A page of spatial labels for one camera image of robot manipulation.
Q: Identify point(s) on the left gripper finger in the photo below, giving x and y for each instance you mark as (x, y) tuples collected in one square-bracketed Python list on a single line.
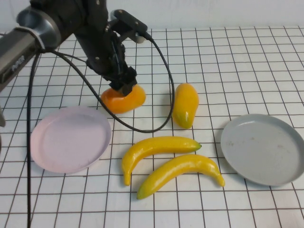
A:
[(124, 89), (131, 76)]

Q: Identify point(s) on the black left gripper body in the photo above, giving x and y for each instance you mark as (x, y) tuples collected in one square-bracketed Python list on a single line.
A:
[(102, 54)]

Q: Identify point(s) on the orange plastic mango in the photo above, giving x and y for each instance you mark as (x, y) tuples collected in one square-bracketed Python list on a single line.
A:
[(123, 103)]

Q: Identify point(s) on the yellow mango with green tip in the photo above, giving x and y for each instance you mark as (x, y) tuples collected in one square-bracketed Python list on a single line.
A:
[(186, 104)]

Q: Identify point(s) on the yellow plastic banana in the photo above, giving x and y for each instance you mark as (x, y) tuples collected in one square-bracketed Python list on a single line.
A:
[(180, 168), (156, 146)]

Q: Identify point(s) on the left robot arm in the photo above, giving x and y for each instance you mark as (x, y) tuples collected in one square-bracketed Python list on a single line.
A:
[(19, 52)]

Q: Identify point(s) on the pink round plate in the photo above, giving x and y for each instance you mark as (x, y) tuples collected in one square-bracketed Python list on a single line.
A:
[(71, 140)]

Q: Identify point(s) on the grey round plate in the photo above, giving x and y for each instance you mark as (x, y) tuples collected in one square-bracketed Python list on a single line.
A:
[(261, 152)]

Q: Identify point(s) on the white zip tie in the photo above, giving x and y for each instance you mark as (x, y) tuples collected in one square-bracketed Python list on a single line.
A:
[(39, 40)]

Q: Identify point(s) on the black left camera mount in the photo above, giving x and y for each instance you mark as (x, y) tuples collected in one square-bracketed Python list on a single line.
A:
[(118, 29)]

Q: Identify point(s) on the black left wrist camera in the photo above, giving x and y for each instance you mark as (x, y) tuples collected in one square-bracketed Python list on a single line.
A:
[(131, 22)]

